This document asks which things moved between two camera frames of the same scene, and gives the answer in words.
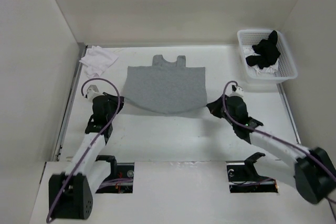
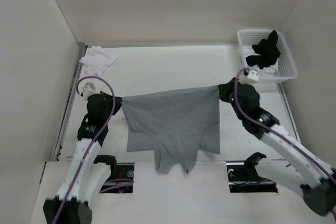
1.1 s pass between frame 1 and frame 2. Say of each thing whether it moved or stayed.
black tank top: stayed
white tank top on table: stayed
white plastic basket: stayed
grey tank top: moved
